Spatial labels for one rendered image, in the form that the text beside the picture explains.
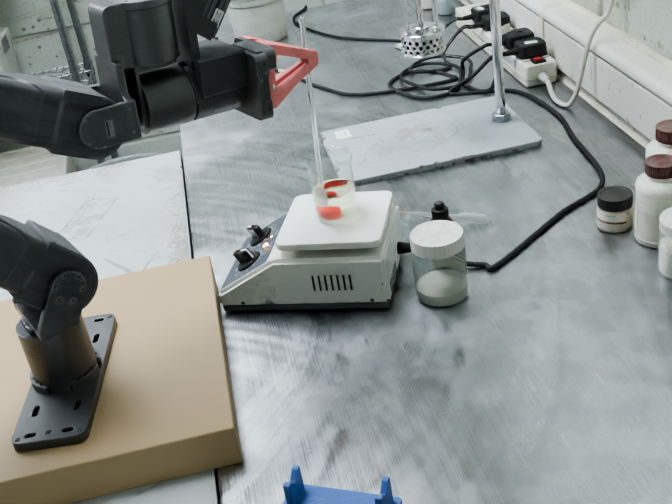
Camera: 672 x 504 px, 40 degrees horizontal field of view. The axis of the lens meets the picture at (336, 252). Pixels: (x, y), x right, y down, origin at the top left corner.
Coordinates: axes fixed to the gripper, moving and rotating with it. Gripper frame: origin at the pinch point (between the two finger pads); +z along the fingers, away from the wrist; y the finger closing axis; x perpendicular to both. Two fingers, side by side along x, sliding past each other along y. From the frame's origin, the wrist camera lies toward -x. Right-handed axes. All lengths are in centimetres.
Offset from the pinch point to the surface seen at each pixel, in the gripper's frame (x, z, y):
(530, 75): 21, 58, 25
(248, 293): 25.4, -9.7, 2.2
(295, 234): 19.0, -4.1, -0.2
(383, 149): 24.4, 26.6, 24.0
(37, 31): 46, 43, 241
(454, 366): 27.5, 0.1, -21.7
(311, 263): 21.3, -4.4, -3.4
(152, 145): 92, 72, 230
